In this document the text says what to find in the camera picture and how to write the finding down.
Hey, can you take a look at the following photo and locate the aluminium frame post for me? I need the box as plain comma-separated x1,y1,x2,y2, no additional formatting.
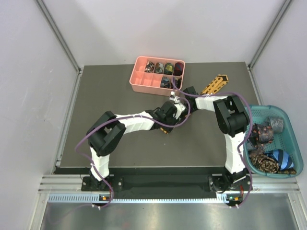
247,0,294,72
35,0,81,73

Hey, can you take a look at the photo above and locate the pink compartment organizer box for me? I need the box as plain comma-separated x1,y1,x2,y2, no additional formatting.
129,56,186,96

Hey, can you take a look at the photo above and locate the green yellow rolled tie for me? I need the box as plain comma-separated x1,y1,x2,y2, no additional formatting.
164,62,174,75

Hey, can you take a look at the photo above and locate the blue patterned rolled tie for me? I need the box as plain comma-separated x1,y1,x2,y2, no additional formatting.
160,76,171,89

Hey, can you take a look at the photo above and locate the right aluminium frame post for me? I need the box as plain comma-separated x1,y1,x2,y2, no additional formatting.
247,0,294,72

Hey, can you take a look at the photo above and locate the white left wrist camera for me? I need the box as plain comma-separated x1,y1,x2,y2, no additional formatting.
169,91,187,120

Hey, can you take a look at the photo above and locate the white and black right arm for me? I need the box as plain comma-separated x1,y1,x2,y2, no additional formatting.
182,87,250,193

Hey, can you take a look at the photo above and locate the blue striped rolled tie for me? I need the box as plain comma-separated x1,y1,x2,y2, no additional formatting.
264,149,294,171

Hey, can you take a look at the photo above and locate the multicolour rolled tie in box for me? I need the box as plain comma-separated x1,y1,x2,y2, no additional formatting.
144,61,155,73

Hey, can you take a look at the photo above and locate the yellow patterned necktie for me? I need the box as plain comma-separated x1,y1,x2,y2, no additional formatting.
201,74,229,94

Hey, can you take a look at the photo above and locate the maroon rolled tie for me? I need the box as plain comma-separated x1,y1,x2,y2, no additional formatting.
173,62,184,76

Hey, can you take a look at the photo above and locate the black yellow rolled tie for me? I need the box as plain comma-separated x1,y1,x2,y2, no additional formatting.
170,76,182,89

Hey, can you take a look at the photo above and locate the grey slotted cable duct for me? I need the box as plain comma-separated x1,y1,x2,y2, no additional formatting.
47,193,243,204

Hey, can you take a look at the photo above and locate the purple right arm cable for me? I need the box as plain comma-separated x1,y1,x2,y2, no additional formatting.
171,76,253,209

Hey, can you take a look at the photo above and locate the dark orange floral rolled tie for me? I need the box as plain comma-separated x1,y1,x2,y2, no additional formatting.
247,124,274,150

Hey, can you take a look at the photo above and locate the left aluminium frame post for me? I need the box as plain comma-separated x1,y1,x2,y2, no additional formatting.
35,0,81,73

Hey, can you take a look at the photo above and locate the brown paisley rolled tie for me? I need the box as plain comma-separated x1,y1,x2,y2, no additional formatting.
248,149,297,175

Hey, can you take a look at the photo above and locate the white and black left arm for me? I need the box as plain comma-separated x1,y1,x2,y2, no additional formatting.
87,101,190,190

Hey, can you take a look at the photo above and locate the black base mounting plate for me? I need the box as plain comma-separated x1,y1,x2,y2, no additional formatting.
81,167,250,199

